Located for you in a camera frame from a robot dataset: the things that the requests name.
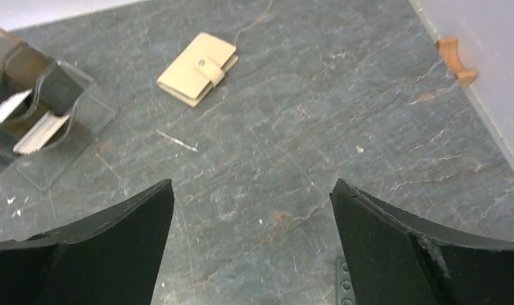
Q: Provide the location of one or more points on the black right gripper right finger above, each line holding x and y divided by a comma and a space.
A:
396, 257

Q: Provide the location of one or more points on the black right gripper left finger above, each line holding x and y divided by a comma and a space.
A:
109, 257

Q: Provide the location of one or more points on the beige leather card holder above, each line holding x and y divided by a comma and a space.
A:
201, 66

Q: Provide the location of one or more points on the black and white card stack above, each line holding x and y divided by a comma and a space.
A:
8, 106

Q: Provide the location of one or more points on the dark grey studded baseplate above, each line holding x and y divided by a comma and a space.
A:
344, 293

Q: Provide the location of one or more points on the curved wooden block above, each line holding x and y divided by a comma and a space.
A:
449, 52

